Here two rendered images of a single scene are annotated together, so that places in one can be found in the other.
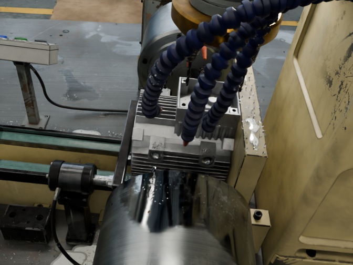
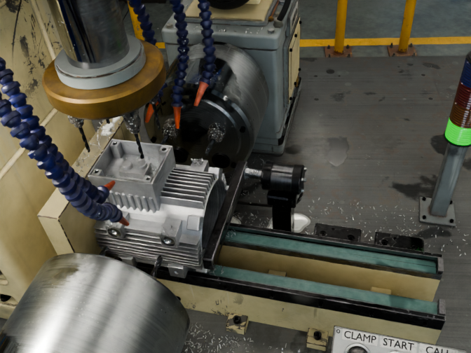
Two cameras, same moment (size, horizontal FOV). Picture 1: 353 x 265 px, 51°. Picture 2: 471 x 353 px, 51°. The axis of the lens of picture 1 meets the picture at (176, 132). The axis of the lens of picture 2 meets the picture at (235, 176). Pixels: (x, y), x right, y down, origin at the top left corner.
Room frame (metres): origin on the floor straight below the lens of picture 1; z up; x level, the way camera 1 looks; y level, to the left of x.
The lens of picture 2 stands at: (1.13, 0.36, 1.71)
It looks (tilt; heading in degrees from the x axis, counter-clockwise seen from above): 44 degrees down; 201
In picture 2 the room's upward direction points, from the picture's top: 6 degrees counter-clockwise
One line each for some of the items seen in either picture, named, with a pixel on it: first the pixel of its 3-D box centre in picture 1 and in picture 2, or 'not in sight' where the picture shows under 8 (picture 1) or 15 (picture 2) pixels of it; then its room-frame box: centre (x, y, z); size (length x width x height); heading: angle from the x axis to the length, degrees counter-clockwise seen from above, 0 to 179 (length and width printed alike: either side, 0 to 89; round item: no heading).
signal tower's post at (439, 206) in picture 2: not in sight; (457, 145); (0.25, 0.51, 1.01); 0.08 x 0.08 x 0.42; 3
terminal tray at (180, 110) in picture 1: (205, 109); (134, 174); (0.58, -0.05, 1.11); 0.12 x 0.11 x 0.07; 93
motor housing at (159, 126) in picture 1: (180, 139); (165, 213); (0.58, -0.01, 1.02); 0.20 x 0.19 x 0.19; 93
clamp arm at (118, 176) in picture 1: (125, 142); (228, 211); (0.55, 0.10, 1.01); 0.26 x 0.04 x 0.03; 3
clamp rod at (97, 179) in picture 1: (95, 179); (262, 174); (0.44, 0.14, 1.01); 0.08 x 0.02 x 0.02; 93
